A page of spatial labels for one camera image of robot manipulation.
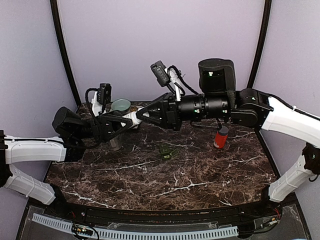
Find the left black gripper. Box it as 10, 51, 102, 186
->
74, 110, 139, 144

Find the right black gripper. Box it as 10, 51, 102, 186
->
133, 94, 226, 134

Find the small white pill bottle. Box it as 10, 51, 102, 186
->
122, 111, 142, 127

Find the grey bottle cap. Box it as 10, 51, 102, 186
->
217, 125, 229, 136

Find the orange pill bottle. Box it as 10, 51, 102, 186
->
213, 132, 228, 149

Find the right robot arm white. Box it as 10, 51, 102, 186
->
136, 58, 320, 217

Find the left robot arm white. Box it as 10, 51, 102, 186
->
0, 107, 141, 218

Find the teal ceramic bowl on plate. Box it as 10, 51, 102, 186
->
110, 98, 131, 114

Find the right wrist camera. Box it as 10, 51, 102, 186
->
150, 60, 186, 102

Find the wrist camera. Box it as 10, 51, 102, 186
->
150, 60, 186, 102
85, 83, 112, 117

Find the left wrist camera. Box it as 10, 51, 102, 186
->
85, 83, 112, 117

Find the grey slotted cable duct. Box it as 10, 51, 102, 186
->
31, 213, 239, 240

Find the black right corner frame post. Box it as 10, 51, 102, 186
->
246, 0, 273, 88

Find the black corner frame post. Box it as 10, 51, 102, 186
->
49, 0, 82, 107
246, 0, 273, 88

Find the black left corner frame post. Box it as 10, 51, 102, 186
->
49, 0, 82, 107

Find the black front table rail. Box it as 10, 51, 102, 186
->
24, 193, 298, 227

